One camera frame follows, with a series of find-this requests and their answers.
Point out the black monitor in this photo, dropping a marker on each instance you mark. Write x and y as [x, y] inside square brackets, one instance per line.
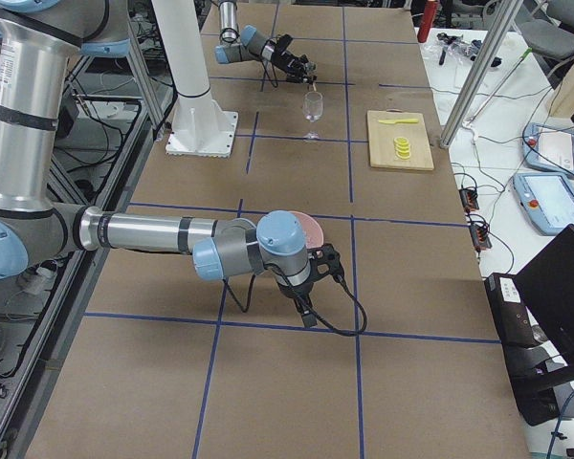
[546, 287]

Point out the yellow plastic knife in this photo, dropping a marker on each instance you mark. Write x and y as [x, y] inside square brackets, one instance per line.
[399, 121]

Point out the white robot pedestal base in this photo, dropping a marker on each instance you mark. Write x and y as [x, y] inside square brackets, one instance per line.
[199, 126]

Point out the orange terminal block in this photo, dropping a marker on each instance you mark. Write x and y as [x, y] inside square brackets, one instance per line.
[468, 197]
[479, 232]

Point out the teach pendant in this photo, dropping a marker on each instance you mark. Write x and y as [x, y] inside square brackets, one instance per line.
[547, 198]
[548, 148]

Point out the pink bowl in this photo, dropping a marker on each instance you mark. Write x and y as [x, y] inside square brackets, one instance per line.
[314, 237]

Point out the black box device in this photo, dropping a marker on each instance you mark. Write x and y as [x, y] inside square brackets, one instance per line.
[510, 315]

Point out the lower teach pendant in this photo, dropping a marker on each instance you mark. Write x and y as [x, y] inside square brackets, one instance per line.
[547, 198]

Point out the clear wine glass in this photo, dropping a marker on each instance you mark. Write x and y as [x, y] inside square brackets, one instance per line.
[312, 110]

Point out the lemon slice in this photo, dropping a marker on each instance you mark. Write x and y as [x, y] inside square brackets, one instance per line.
[403, 155]
[402, 146]
[402, 140]
[403, 151]

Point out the upper teach pendant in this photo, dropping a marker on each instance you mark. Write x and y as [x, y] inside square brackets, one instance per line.
[548, 148]

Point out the bamboo cutting board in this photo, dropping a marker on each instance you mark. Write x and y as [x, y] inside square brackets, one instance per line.
[381, 145]

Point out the aluminium frame post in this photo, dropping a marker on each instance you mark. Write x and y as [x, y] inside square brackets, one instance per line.
[506, 13]

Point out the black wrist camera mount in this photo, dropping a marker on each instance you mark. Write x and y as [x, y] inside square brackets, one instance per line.
[325, 260]

